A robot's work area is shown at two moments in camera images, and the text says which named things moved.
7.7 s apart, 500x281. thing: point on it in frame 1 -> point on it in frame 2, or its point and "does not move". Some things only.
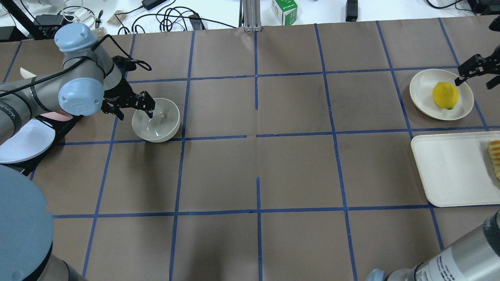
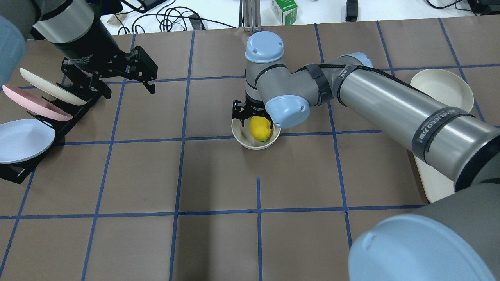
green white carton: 285,11 does not move
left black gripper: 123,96 -> 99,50
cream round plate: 421,92 does not move
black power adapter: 351,10 does not move
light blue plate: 33,137 does not move
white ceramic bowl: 164,124 -> 244,135
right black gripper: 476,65 -> 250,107
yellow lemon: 445,95 -> 260,127
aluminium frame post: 250,15 does not move
